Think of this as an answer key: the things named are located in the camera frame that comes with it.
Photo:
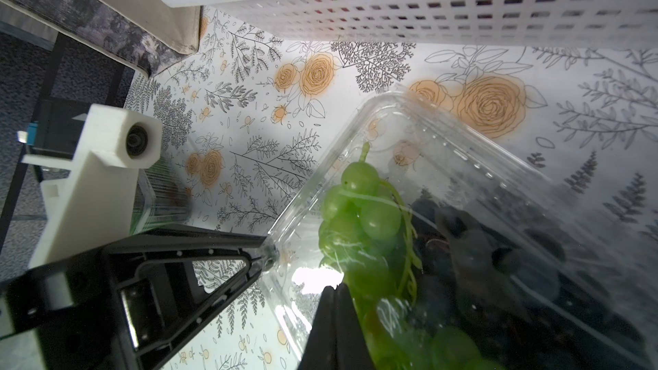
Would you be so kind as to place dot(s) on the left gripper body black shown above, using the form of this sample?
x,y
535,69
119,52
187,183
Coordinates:
x,y
62,315

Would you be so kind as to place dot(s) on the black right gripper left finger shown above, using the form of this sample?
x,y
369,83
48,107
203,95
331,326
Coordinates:
x,y
321,349

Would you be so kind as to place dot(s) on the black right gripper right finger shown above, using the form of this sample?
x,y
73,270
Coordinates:
x,y
351,351

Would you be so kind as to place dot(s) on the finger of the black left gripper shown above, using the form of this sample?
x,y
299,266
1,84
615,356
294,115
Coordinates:
x,y
167,285

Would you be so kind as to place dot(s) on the clear plastic clamshell container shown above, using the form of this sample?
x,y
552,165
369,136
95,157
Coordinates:
x,y
160,199

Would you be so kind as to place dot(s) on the green grape bunch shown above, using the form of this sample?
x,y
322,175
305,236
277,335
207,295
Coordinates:
x,y
406,269

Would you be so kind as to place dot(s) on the dark blue grape bunch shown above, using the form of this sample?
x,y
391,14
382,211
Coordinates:
x,y
549,319

